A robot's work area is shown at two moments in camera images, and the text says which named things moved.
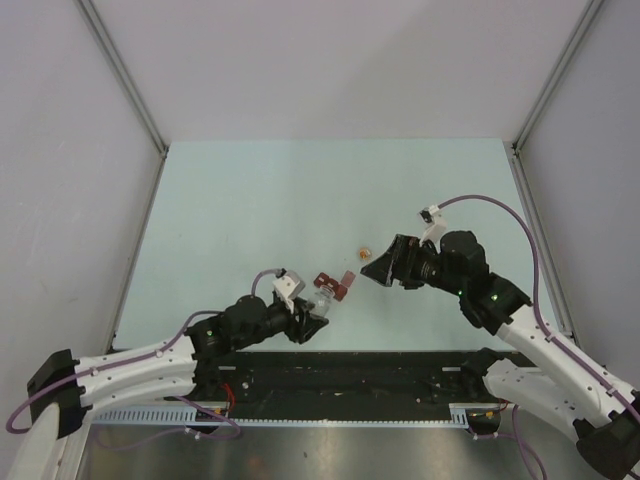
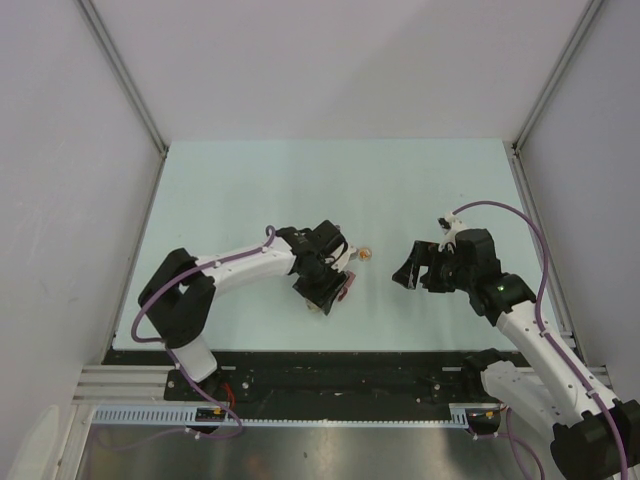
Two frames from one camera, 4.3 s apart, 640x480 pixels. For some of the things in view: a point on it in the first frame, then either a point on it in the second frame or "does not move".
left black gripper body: [296, 328] to [321, 282]
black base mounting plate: [345, 383] does not move
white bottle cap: [365, 254] does not move
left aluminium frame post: [122, 73] does not move
